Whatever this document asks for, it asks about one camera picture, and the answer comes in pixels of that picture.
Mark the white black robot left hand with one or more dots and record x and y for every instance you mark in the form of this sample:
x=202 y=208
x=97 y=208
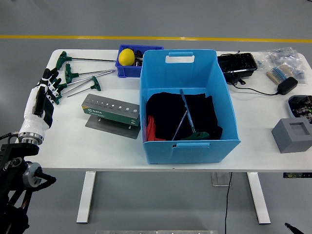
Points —
x=31 y=119

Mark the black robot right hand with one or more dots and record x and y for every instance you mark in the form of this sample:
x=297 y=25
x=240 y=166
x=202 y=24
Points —
x=293 y=228

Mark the green metal wrench holder stand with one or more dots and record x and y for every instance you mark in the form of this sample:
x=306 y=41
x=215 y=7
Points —
x=109 y=114

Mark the large light blue storage box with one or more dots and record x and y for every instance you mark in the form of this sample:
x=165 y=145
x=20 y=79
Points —
x=185 y=152

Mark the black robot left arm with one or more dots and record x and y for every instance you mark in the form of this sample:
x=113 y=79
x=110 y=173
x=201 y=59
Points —
x=12 y=148

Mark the white table leg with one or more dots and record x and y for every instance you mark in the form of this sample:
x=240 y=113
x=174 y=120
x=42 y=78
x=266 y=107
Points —
x=259 y=197
x=86 y=195

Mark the table height control panel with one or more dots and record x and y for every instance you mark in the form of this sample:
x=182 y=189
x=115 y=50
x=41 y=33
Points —
x=296 y=175

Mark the grey hollow block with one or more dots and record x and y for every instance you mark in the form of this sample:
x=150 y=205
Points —
x=290 y=143

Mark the clear floor plate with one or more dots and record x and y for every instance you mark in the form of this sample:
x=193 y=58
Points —
x=219 y=180

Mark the small dark blue parts bin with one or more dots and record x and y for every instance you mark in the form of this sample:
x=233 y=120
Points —
x=129 y=72

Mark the yellow ball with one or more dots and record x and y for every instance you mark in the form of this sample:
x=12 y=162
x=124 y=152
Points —
x=126 y=57

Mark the mixed electronic parts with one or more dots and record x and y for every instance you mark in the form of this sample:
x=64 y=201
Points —
x=302 y=109

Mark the red cloth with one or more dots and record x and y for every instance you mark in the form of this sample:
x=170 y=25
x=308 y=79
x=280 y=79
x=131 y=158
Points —
x=150 y=129

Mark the light blue parts bin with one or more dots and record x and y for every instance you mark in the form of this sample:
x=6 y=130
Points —
x=290 y=103

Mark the dark metal parts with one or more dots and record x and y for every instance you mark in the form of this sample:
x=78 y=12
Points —
x=138 y=53

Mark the black cloth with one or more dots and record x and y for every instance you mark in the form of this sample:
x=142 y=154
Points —
x=165 y=114

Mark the grey metal plate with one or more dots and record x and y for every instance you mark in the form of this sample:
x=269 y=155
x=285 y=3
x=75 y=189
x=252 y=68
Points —
x=156 y=232

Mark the black power adapter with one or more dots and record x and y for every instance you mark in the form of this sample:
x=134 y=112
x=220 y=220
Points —
x=287 y=85

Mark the tan resistor strip bundle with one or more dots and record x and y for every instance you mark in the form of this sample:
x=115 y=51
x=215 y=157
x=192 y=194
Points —
x=279 y=73

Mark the clear plastic bag of parts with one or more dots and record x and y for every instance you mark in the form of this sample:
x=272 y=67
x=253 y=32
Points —
x=282 y=57

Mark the black plastic tray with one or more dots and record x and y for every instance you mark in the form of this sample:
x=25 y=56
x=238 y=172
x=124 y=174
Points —
x=237 y=63

